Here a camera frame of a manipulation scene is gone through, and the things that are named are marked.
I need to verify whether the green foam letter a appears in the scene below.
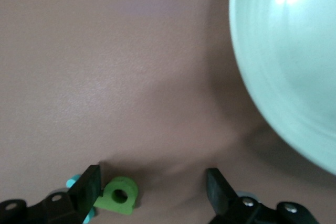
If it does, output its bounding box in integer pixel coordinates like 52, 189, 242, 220
93, 176, 139, 216

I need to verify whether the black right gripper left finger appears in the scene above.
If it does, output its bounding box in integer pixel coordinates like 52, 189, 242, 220
0, 165, 102, 224

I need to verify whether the light green plate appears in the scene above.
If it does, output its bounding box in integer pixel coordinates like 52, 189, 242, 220
228, 0, 336, 177

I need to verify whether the brown table cover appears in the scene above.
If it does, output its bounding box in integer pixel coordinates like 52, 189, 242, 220
0, 0, 336, 224

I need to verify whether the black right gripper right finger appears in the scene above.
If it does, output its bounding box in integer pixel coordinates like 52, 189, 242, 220
206, 168, 320, 224

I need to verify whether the teal foam letter y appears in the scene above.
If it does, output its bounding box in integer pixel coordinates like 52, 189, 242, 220
65, 174, 97, 222

